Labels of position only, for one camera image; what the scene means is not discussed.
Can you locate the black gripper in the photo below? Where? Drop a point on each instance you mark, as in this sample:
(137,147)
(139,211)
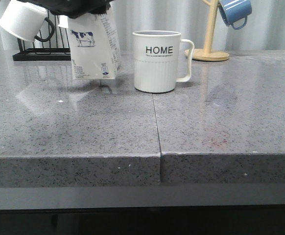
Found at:
(73,8)

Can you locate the Pascual whole milk carton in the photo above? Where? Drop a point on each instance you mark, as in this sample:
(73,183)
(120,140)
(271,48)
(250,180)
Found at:
(94,46)

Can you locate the white HOME mug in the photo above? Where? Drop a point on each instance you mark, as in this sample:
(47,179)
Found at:
(156,56)

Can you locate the wooden mug tree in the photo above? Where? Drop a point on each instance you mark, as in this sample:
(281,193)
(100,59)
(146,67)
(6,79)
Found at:
(206,53)

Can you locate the blue enamel mug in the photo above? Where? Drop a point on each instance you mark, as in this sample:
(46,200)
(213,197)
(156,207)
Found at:
(232,11)

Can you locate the white mug black handle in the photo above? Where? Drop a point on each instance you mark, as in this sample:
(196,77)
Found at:
(24,20)

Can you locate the black wire mug rack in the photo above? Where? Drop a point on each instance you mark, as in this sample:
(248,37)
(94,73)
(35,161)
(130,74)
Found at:
(56,49)

